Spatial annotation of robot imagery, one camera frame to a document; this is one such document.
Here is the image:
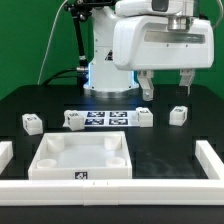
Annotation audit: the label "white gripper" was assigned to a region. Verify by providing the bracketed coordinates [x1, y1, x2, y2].
[113, 16, 214, 101]

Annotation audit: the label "white square tabletop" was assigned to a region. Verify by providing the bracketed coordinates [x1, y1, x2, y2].
[28, 131, 132, 180]

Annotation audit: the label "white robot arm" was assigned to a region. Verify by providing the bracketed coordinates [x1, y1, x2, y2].
[84, 0, 218, 101]

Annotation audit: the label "fiducial marker sheet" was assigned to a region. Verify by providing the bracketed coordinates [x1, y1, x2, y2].
[62, 110, 141, 128]

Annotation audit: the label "white U-shaped fence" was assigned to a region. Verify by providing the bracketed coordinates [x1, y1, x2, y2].
[0, 140, 224, 206]

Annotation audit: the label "black cables at base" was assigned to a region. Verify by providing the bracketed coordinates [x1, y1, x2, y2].
[42, 67, 90, 87]

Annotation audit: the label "black camera stand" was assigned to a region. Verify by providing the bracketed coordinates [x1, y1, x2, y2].
[64, 0, 116, 87]

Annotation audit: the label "white cable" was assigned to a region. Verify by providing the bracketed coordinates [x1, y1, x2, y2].
[37, 0, 69, 86]

